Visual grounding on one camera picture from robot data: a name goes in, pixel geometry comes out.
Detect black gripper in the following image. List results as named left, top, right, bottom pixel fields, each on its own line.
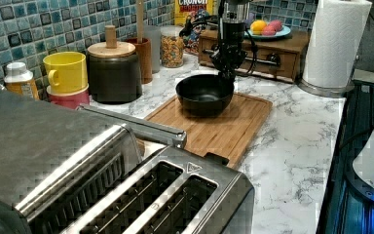
left=209, top=44, right=247, bottom=83

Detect black bowl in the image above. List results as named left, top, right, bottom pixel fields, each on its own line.
left=175, top=74, right=234, bottom=116

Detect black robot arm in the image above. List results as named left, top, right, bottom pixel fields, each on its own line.
left=209, top=0, right=249, bottom=82

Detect yellow lemon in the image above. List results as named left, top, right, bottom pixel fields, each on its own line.
left=250, top=19, right=267, bottom=35

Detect bamboo cutting board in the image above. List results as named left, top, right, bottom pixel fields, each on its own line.
left=145, top=93, right=272, bottom=169

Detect wooden drawer box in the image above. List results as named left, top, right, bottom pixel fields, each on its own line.
left=197, top=28, right=311, bottom=84

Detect red fruit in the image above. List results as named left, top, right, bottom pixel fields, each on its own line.
left=262, top=25, right=276, bottom=36

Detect cereal jar with clear lid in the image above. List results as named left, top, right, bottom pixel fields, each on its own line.
left=161, top=25, right=184, bottom=68

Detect pink fruit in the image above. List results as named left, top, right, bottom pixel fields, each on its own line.
left=269, top=19, right=282, bottom=32

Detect light blue plate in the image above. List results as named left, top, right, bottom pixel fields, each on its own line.
left=243, top=24, right=292, bottom=41

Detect yellow cereal box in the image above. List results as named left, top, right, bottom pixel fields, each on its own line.
left=174, top=0, right=214, bottom=55

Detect frosted plastic cup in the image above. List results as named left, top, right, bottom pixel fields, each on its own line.
left=144, top=25, right=161, bottom=73

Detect brown wooden utensil holder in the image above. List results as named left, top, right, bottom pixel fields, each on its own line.
left=127, top=38, right=153, bottom=84

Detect black canister with wooden lid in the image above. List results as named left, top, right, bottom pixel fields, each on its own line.
left=87, top=25, right=142, bottom=103

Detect paper towel roll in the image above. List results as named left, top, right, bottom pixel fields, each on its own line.
left=298, top=0, right=372, bottom=98

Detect silver toaster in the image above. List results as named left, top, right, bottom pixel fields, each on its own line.
left=61, top=147, right=255, bottom=234

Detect red mug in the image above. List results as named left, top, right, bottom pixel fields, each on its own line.
left=47, top=86, right=90, bottom=109

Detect yellow mug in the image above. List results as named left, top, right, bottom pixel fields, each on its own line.
left=43, top=52, right=88, bottom=94

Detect white-capped spice bottle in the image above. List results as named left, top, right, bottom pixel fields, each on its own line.
left=4, top=62, right=39, bottom=99

